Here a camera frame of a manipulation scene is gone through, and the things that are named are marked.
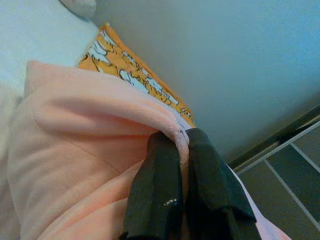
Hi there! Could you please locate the pink plush pillow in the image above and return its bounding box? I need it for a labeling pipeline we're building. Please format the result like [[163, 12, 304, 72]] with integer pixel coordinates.
[[7, 61, 286, 240]]

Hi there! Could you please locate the yellow cartoon egg blanket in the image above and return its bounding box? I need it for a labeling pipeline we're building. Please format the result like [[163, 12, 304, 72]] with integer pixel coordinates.
[[78, 23, 197, 130]]

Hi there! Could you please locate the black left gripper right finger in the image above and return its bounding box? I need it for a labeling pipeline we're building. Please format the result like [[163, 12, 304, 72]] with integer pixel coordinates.
[[183, 127, 258, 240]]

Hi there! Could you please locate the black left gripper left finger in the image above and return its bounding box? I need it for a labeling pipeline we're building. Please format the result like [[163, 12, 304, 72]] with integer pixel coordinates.
[[123, 131, 185, 240]]

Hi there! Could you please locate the white quilted mattress pad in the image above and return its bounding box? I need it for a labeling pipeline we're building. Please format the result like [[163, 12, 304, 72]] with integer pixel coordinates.
[[0, 0, 101, 226]]

